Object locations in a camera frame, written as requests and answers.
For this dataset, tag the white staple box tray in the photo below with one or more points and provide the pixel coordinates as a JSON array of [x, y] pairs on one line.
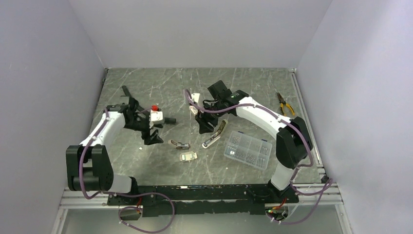
[[188, 156]]

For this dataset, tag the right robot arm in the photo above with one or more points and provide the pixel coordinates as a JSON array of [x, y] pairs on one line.
[[293, 142]]

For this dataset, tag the brown stapler base part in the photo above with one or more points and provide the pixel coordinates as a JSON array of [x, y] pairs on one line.
[[179, 145]]

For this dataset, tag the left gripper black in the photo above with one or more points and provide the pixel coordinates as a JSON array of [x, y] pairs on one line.
[[154, 138]]

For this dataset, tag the aluminium frame rail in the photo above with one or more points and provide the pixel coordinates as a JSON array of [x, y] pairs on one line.
[[306, 195], [315, 152]]

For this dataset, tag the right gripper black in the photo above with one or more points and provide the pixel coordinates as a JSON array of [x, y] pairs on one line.
[[204, 126]]

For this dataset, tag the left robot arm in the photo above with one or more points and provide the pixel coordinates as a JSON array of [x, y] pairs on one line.
[[88, 164]]

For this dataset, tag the aluminium frame rail front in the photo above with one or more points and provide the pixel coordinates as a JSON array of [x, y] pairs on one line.
[[306, 195]]

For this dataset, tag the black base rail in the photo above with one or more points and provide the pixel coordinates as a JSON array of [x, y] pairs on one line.
[[169, 207]]

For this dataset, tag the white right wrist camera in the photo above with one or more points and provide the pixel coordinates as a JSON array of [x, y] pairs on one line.
[[194, 97]]

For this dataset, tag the orange handled pliers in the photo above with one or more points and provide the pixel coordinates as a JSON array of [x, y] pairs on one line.
[[284, 104]]

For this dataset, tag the clear plastic screw organizer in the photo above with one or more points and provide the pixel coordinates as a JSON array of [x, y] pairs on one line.
[[248, 150]]

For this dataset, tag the aluminium frame rail right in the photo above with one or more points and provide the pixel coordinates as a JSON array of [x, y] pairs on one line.
[[315, 152]]

